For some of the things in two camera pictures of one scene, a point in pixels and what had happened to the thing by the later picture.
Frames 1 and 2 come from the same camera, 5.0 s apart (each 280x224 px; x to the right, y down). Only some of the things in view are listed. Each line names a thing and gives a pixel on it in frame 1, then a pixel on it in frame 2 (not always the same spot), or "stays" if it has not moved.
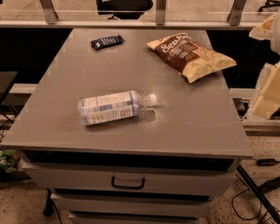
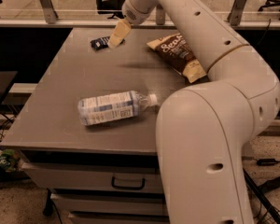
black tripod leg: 262,196 stays
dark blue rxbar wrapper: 105,42 stays
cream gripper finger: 263,32 to 121,31
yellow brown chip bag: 191,60 stays
